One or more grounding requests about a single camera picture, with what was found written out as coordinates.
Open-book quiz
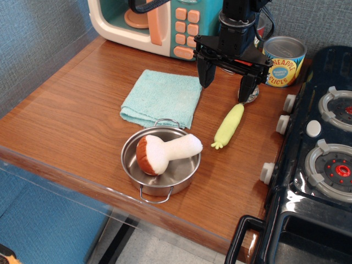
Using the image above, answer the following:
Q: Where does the orange microwave turntable plate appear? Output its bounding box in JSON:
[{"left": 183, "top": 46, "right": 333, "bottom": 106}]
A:
[{"left": 124, "top": 9, "right": 149, "bottom": 29}]

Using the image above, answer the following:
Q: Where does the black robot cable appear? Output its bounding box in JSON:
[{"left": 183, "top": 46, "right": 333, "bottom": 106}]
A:
[{"left": 128, "top": 0, "right": 173, "bottom": 14}]

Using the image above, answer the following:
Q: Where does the black toy stove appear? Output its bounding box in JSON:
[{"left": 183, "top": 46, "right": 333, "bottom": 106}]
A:
[{"left": 225, "top": 46, "right": 351, "bottom": 263}]

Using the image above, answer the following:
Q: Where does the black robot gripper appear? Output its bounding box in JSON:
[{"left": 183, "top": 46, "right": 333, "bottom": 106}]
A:
[{"left": 194, "top": 1, "right": 273, "bottom": 103}]

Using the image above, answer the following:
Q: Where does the spoon with green handle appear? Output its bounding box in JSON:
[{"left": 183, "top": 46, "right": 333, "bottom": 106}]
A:
[{"left": 211, "top": 86, "right": 259, "bottom": 150}]

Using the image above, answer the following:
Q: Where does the toy microwave teal and cream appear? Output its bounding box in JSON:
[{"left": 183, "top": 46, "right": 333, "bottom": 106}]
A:
[{"left": 88, "top": 1, "right": 223, "bottom": 61}]

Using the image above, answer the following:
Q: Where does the plush mushroom toy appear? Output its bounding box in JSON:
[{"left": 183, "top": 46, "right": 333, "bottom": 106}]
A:
[{"left": 136, "top": 134, "right": 203, "bottom": 176}]

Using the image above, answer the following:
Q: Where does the pineapple slices can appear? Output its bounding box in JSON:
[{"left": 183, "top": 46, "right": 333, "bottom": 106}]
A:
[{"left": 262, "top": 36, "right": 307, "bottom": 87}]

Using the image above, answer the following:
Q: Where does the orange object at corner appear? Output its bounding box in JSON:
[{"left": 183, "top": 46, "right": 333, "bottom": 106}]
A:
[{"left": 0, "top": 244, "right": 21, "bottom": 264}]

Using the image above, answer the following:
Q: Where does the steel pot with handles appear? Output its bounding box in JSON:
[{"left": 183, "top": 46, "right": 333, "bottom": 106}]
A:
[{"left": 121, "top": 119, "right": 203, "bottom": 204}]

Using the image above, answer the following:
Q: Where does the light blue cloth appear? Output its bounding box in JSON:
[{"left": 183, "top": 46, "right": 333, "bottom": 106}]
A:
[{"left": 120, "top": 70, "right": 202, "bottom": 129}]

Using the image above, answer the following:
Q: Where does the tomato sauce can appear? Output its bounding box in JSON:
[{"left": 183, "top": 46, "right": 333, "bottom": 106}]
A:
[{"left": 254, "top": 16, "right": 266, "bottom": 48}]

